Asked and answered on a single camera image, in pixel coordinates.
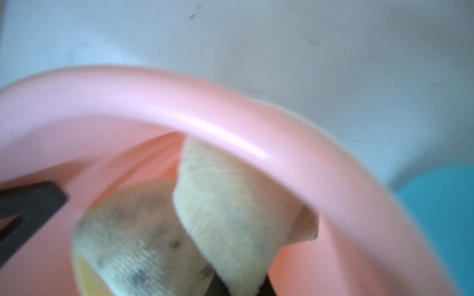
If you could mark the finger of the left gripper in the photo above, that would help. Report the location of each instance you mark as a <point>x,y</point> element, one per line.
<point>24,210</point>

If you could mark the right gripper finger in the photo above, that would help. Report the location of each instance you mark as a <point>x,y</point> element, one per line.
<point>251,283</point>

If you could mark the yellow cloth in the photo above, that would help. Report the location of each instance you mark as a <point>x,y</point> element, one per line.
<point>156,238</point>

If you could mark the pink plastic bucket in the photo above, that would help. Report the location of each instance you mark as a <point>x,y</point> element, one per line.
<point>99,128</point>

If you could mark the blue plastic bucket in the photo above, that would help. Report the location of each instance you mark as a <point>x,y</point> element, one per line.
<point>442,204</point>

